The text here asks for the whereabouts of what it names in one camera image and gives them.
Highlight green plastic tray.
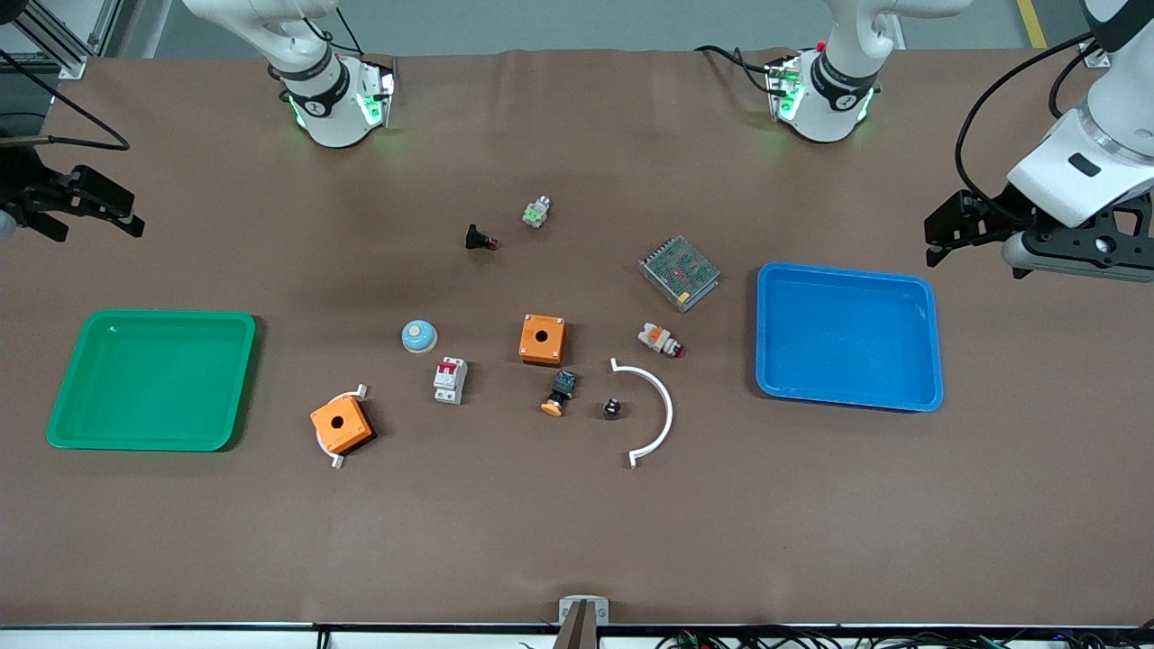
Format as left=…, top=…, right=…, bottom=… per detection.
left=46, top=309, right=258, bottom=452

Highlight aluminium frame profile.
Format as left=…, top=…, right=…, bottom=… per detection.
left=0, top=0, right=127, bottom=80

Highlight orange white red switch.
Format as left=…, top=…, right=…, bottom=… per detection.
left=637, top=323, right=685, bottom=360

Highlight white curved plastic bracket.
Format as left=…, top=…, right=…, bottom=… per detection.
left=609, top=357, right=675, bottom=471

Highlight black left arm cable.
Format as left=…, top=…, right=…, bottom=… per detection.
left=954, top=32, right=1099, bottom=217

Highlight black arm base cable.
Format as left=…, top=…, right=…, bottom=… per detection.
left=692, top=43, right=778, bottom=95

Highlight brown table mat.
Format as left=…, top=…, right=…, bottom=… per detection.
left=0, top=47, right=1154, bottom=629

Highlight orange button enclosure box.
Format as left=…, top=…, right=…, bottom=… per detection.
left=309, top=395, right=376, bottom=455
left=518, top=313, right=568, bottom=367

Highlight metal mesh power supply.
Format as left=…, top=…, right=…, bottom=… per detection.
left=637, top=235, right=721, bottom=314

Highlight orange box with bracket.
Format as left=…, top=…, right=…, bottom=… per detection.
left=319, top=383, right=371, bottom=471

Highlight white red circuit breaker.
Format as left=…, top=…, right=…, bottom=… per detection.
left=433, top=357, right=470, bottom=406

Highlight long black looping cable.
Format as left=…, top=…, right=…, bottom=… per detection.
left=0, top=50, right=133, bottom=152

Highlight black orange-capped push button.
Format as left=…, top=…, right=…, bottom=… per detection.
left=540, top=370, right=579, bottom=418

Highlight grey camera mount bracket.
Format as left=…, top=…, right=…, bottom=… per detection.
left=552, top=595, right=610, bottom=649

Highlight black left camera mount plate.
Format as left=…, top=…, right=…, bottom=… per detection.
left=1023, top=193, right=1154, bottom=273

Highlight blue plastic tray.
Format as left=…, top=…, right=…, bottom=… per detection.
left=755, top=262, right=945, bottom=414

